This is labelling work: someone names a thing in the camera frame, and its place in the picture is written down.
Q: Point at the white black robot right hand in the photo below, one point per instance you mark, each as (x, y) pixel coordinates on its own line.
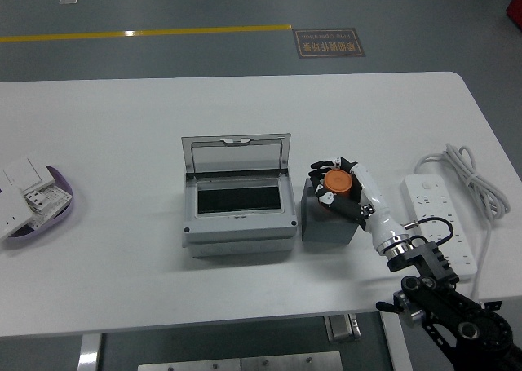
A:
(377, 208)

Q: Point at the orange cylinder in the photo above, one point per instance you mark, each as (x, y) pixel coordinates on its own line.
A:
(338, 181)

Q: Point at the grey electrical enclosure box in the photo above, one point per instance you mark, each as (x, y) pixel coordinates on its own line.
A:
(240, 228)

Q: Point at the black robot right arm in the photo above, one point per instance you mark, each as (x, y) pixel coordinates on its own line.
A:
(432, 261)

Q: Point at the dark grey cube with hole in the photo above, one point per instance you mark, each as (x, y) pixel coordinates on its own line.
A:
(326, 228)

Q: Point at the white power strip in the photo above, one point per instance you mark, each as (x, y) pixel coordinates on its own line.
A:
(428, 200)

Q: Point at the white table leg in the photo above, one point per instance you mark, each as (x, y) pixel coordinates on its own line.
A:
(397, 342)
(87, 352)

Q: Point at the grey metal plate with screws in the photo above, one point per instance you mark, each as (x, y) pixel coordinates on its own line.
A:
(240, 363)

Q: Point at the red object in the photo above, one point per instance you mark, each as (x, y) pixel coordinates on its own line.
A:
(516, 4)

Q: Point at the purple plastic tray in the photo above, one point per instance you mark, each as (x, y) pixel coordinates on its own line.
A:
(63, 182)

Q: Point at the white dotted panel piece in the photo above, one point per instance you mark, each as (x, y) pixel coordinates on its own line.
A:
(55, 201)

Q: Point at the small white socket module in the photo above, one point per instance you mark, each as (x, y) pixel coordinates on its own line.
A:
(36, 199)

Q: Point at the grey metal table bracket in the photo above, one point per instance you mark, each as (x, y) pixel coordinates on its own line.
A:
(342, 327)

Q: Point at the white wall switch plate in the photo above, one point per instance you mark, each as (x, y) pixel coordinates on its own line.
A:
(24, 173)

